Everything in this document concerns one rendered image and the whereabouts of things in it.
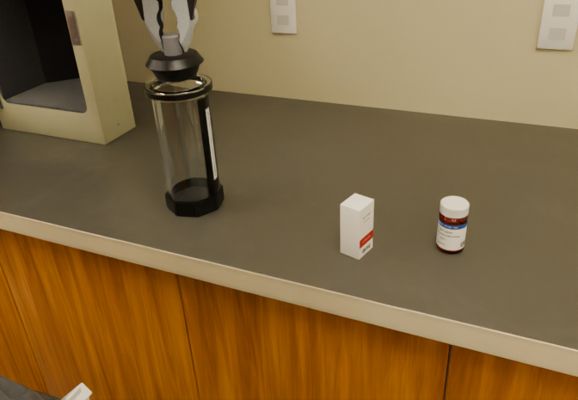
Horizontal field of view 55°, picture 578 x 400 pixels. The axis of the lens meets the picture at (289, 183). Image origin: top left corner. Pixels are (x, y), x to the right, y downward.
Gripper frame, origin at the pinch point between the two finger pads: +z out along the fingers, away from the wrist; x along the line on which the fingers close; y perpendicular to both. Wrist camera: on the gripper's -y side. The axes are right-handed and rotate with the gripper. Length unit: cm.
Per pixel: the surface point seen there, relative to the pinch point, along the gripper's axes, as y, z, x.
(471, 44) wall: 48, 13, -51
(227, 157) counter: 18.8, 28.8, -0.7
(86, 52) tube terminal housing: 23.2, 7.8, 28.7
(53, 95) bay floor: 34, 21, 46
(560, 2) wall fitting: 43, 3, -67
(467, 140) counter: 31, 29, -50
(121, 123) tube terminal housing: 29.0, 26.0, 27.3
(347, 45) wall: 55, 15, -23
